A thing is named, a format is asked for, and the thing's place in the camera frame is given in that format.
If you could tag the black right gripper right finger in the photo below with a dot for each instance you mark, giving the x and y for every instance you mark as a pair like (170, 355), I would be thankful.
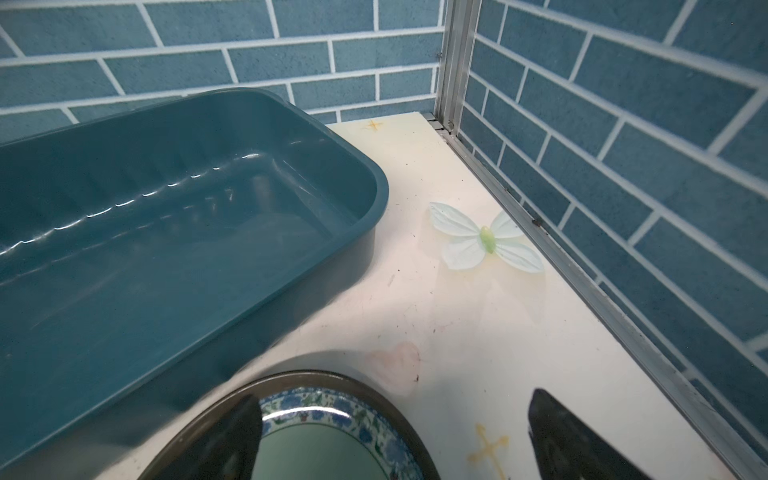
(566, 448)

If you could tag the green blue floral plate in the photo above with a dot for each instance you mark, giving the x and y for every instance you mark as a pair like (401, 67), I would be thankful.
(322, 425)

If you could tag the teal plastic bin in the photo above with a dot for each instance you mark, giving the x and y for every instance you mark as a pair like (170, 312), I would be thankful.
(148, 256)

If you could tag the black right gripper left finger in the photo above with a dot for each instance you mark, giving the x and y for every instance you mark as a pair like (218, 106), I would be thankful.
(221, 443)

